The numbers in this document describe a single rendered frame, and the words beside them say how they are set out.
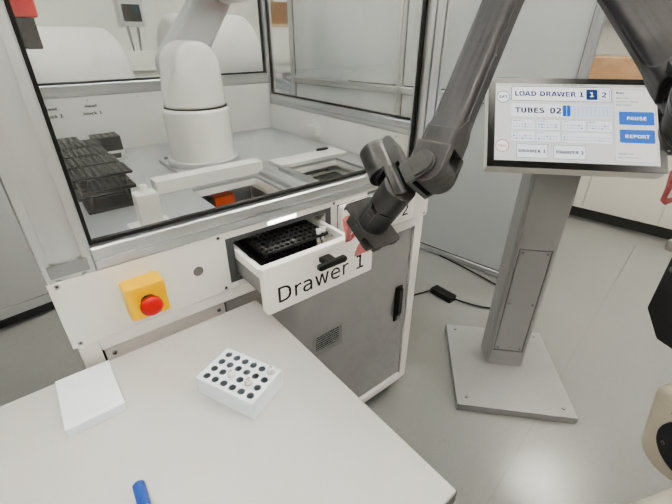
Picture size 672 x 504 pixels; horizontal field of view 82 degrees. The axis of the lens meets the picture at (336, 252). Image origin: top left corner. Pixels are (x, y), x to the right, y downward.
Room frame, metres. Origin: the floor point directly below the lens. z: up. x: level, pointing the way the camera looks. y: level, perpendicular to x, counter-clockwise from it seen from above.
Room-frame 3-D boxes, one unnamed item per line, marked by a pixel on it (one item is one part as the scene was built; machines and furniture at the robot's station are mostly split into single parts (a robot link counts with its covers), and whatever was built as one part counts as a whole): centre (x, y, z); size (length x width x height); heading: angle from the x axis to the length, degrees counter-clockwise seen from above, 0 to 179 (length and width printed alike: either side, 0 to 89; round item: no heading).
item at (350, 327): (1.24, 0.38, 0.40); 1.03 x 0.95 x 0.80; 129
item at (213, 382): (0.49, 0.17, 0.78); 0.12 x 0.08 x 0.04; 63
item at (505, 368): (1.28, -0.75, 0.51); 0.50 x 0.45 x 1.02; 171
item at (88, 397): (0.47, 0.43, 0.77); 0.13 x 0.09 x 0.02; 38
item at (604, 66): (3.29, -2.17, 1.04); 0.41 x 0.32 x 0.28; 47
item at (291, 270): (0.72, 0.03, 0.87); 0.29 x 0.02 x 0.11; 129
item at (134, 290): (0.62, 0.37, 0.88); 0.07 x 0.05 x 0.07; 129
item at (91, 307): (1.24, 0.39, 0.87); 1.02 x 0.95 x 0.14; 129
